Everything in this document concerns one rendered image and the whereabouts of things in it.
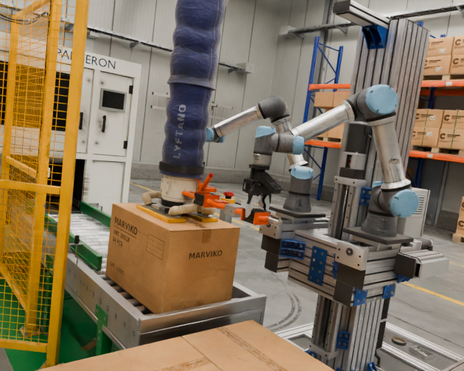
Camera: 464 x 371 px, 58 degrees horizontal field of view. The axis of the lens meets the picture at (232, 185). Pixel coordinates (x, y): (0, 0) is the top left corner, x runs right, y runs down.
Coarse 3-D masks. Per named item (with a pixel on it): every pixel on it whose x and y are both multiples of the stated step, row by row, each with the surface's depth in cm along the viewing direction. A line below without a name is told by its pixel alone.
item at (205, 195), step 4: (196, 192) 194; (200, 192) 196; (204, 192) 197; (208, 192) 198; (196, 196) 192; (200, 196) 189; (204, 196) 189; (208, 196) 189; (212, 196) 191; (216, 196) 192; (196, 200) 192; (200, 200) 191; (204, 200) 188; (196, 204) 192; (200, 204) 189; (204, 204) 189; (208, 204) 190
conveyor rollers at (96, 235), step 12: (72, 216) 357; (84, 216) 364; (72, 228) 322; (84, 228) 327; (96, 228) 327; (108, 228) 332; (84, 240) 292; (96, 240) 298; (108, 240) 303; (72, 252) 261; (120, 288) 215; (132, 300) 200; (144, 312) 193
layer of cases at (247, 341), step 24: (192, 336) 173; (216, 336) 176; (240, 336) 178; (264, 336) 181; (96, 360) 147; (120, 360) 149; (144, 360) 151; (168, 360) 153; (192, 360) 155; (216, 360) 157; (240, 360) 159; (264, 360) 162; (288, 360) 164; (312, 360) 166
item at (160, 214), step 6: (144, 210) 211; (150, 210) 209; (156, 210) 208; (162, 210) 210; (168, 210) 202; (156, 216) 201; (162, 216) 197; (168, 216) 196; (174, 216) 198; (180, 216) 200; (168, 222) 193; (174, 222) 195; (180, 222) 197
